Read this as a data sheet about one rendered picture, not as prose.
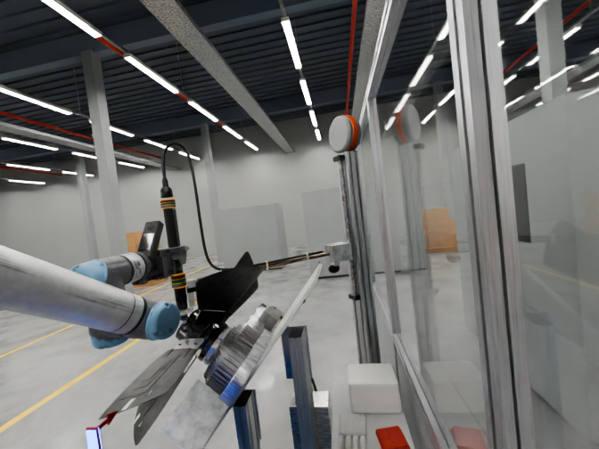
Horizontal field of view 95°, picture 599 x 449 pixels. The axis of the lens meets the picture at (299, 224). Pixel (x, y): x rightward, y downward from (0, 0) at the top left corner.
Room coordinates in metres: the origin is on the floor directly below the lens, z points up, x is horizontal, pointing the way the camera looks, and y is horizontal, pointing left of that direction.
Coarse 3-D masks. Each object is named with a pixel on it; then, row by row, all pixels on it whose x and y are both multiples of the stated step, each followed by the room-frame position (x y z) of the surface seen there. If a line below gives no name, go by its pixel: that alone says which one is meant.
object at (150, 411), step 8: (176, 384) 0.89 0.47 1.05; (168, 392) 0.89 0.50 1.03; (152, 400) 0.90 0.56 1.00; (160, 400) 0.88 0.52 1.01; (144, 408) 0.91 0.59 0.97; (152, 408) 0.88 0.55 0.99; (160, 408) 0.86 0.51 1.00; (136, 416) 0.92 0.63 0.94; (144, 416) 0.88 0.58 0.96; (152, 416) 0.86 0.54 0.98; (136, 424) 0.88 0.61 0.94; (144, 424) 0.85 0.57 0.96; (136, 432) 0.85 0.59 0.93; (144, 432) 0.83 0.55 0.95; (136, 440) 0.82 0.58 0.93
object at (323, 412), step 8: (312, 392) 1.08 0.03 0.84; (320, 392) 1.08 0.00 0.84; (328, 392) 1.07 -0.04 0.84; (320, 400) 1.03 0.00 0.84; (328, 400) 1.03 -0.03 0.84; (296, 408) 1.01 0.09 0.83; (320, 408) 1.00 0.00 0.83; (328, 408) 1.00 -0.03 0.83; (296, 416) 1.01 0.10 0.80; (320, 416) 1.00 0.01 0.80; (328, 416) 0.99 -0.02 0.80; (296, 424) 1.01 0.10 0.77; (320, 424) 1.00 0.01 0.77; (328, 424) 0.99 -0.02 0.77; (296, 432) 1.01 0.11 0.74; (320, 432) 1.00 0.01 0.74; (328, 432) 1.00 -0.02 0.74; (296, 440) 1.01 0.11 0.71; (320, 440) 1.00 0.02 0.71; (328, 440) 1.00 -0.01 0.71; (296, 448) 1.01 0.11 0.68; (320, 448) 1.00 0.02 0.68; (328, 448) 1.00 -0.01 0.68
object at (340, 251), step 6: (348, 240) 1.18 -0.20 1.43; (324, 246) 1.16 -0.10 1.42; (330, 246) 1.12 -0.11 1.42; (336, 246) 1.11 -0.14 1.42; (342, 246) 1.12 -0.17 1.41; (348, 246) 1.13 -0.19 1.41; (324, 252) 1.16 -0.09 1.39; (330, 252) 1.12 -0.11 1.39; (336, 252) 1.11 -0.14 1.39; (342, 252) 1.12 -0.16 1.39; (348, 252) 1.13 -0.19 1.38; (330, 258) 1.13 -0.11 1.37; (336, 258) 1.11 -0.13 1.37; (342, 258) 1.12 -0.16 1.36; (348, 258) 1.13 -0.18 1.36
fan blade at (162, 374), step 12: (180, 348) 0.85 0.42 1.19; (192, 348) 0.84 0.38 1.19; (156, 360) 0.82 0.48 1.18; (168, 360) 0.79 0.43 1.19; (180, 360) 0.78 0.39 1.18; (144, 372) 0.77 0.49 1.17; (156, 372) 0.74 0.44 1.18; (168, 372) 0.73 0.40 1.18; (180, 372) 0.71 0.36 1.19; (132, 384) 0.74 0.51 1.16; (144, 384) 0.70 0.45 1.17; (156, 384) 0.68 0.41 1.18; (168, 384) 0.66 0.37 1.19; (120, 396) 0.70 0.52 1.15; (132, 396) 0.67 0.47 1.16; (156, 396) 0.62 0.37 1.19; (108, 408) 0.68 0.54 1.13; (120, 408) 0.64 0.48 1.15
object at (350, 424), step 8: (344, 416) 0.88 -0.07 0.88; (352, 416) 0.88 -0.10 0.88; (360, 416) 0.87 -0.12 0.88; (344, 424) 0.85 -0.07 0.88; (352, 424) 0.84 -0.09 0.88; (360, 424) 0.84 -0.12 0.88; (344, 432) 0.82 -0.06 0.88; (352, 432) 0.81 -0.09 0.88; (360, 432) 0.81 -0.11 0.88; (344, 440) 0.80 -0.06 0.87; (360, 440) 0.79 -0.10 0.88; (352, 448) 0.77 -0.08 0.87; (360, 448) 0.76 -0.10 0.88
